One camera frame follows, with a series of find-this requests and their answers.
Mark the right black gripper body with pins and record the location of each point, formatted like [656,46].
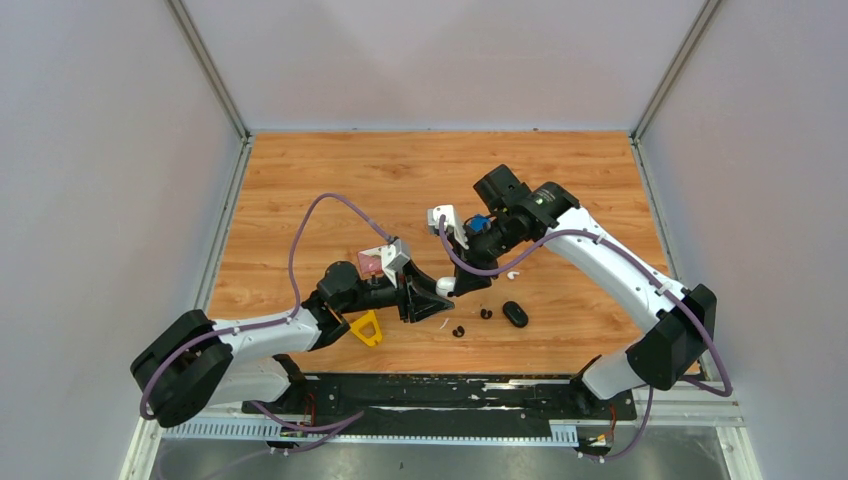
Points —
[486,247]

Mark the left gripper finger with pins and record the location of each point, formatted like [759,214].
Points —
[418,284]
[422,309]

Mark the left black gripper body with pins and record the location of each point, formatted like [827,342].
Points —
[377,293]

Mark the white earbud charging case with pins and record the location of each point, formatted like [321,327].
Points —
[445,286]

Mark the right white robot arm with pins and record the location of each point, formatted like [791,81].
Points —
[676,322]

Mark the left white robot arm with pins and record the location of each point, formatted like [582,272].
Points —
[198,362]

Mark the black earbud case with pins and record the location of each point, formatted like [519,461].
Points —
[515,314]

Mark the pink snack packet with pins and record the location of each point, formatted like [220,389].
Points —
[370,261]

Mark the yellow triangular plastic piece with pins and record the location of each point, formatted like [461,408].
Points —
[366,329]

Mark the blue toy brick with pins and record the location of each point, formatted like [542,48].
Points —
[476,224]

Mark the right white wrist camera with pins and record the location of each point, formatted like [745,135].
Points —
[445,218]

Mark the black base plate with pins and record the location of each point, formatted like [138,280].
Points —
[446,405]

